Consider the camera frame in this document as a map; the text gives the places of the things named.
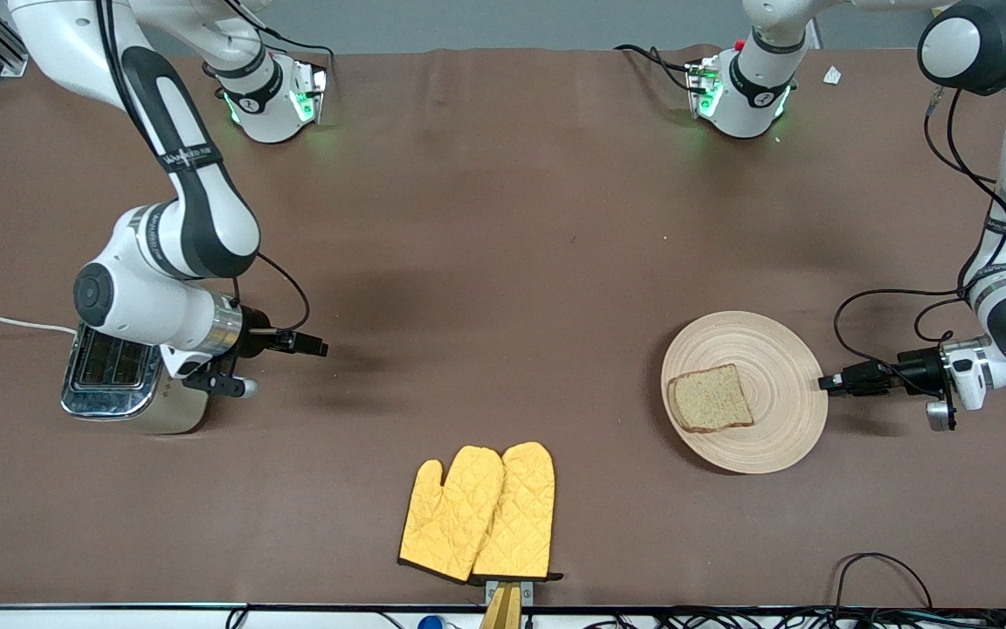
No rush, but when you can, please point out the round light wooden plate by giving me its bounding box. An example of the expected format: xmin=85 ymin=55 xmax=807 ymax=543
xmin=661 ymin=311 xmax=829 ymax=475

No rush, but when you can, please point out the slice of brown bread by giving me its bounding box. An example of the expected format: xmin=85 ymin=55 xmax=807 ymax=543
xmin=667 ymin=363 xmax=755 ymax=434

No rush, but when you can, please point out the silver and beige toaster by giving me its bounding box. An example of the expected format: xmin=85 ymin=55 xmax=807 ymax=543
xmin=60 ymin=321 xmax=211 ymax=435

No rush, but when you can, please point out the grey metal clamp plate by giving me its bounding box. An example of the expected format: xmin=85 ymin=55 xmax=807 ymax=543
xmin=484 ymin=578 xmax=535 ymax=605

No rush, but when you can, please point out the brown table cover sheet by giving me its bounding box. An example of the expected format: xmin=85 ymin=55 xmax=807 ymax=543
xmin=0 ymin=45 xmax=1006 ymax=608

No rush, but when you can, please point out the yellow quilted oven mitt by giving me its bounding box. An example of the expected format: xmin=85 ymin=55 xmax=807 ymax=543
xmin=398 ymin=446 xmax=504 ymax=583
xmin=471 ymin=441 xmax=556 ymax=581

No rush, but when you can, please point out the black left arm wrist cable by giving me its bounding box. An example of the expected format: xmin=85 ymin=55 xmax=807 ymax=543
xmin=833 ymin=87 xmax=1006 ymax=370

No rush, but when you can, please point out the black arm wrist cable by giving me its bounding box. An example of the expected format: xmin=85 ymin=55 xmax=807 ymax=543
xmin=833 ymin=87 xmax=1006 ymax=370
xmin=237 ymin=252 xmax=311 ymax=333

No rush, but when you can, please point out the black right arm wrist cable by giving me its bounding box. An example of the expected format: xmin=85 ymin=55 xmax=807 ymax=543
xmin=237 ymin=252 xmax=311 ymax=333

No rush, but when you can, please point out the looped black cable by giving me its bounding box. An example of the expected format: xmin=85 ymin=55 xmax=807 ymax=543
xmin=833 ymin=552 xmax=934 ymax=612

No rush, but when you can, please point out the black cable bundle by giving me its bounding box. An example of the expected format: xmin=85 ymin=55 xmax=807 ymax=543
xmin=529 ymin=605 xmax=1006 ymax=629

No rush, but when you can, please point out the black arm base cable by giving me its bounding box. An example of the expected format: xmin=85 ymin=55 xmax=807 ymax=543
xmin=615 ymin=44 xmax=700 ymax=93

